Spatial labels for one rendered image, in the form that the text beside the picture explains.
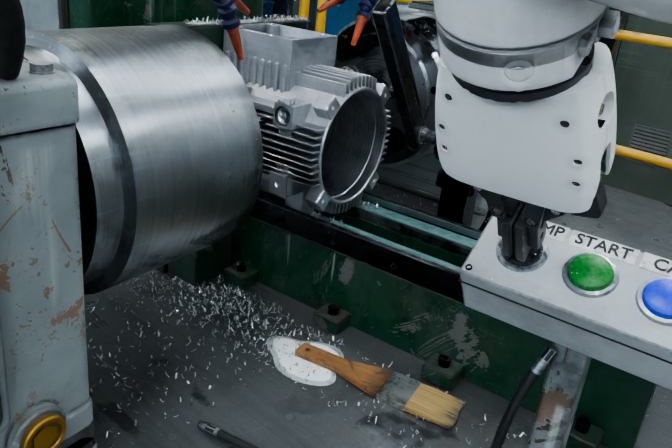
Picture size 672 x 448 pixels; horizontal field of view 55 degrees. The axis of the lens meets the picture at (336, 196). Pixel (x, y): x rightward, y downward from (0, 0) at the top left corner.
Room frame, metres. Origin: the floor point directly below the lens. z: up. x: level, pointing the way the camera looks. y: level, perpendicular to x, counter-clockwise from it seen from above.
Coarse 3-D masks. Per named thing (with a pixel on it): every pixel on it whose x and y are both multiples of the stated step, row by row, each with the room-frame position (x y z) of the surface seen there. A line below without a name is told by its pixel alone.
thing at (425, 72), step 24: (408, 24) 1.04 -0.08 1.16; (432, 24) 1.09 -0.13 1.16; (360, 48) 1.07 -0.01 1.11; (408, 48) 1.02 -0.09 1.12; (432, 48) 1.01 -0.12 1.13; (360, 72) 1.07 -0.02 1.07; (384, 72) 1.04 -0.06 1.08; (432, 72) 1.00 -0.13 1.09; (432, 96) 1.00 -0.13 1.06; (432, 120) 0.99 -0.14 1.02; (384, 144) 1.03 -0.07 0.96
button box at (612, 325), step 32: (480, 256) 0.44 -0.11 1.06; (544, 256) 0.43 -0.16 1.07; (576, 256) 0.42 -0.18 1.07; (608, 256) 0.42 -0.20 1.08; (640, 256) 0.42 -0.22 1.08; (480, 288) 0.42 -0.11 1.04; (512, 288) 0.41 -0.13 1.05; (544, 288) 0.40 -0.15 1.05; (576, 288) 0.40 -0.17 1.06; (608, 288) 0.39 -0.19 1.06; (640, 288) 0.39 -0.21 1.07; (512, 320) 0.42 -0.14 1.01; (544, 320) 0.40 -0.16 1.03; (576, 320) 0.38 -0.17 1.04; (608, 320) 0.38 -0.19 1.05; (640, 320) 0.37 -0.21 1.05; (608, 352) 0.38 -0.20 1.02; (640, 352) 0.37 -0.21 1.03
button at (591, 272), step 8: (584, 256) 0.41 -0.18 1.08; (592, 256) 0.41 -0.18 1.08; (600, 256) 0.41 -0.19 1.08; (576, 264) 0.41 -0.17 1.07; (584, 264) 0.41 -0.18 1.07; (592, 264) 0.41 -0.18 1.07; (600, 264) 0.41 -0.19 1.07; (608, 264) 0.41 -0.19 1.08; (568, 272) 0.41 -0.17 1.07; (576, 272) 0.40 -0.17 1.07; (584, 272) 0.40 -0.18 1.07; (592, 272) 0.40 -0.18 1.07; (600, 272) 0.40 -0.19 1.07; (608, 272) 0.40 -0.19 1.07; (576, 280) 0.40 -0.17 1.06; (584, 280) 0.40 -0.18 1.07; (592, 280) 0.40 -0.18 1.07; (600, 280) 0.40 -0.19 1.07; (608, 280) 0.40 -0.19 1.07; (584, 288) 0.40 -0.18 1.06; (592, 288) 0.39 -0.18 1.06; (600, 288) 0.39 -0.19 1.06
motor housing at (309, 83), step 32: (256, 96) 0.83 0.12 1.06; (288, 96) 0.82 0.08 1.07; (352, 96) 0.89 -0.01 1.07; (320, 128) 0.76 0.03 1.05; (352, 128) 0.91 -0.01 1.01; (384, 128) 0.88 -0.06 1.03; (288, 160) 0.76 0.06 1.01; (320, 160) 0.75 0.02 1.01; (352, 160) 0.89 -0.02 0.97; (352, 192) 0.84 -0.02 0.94
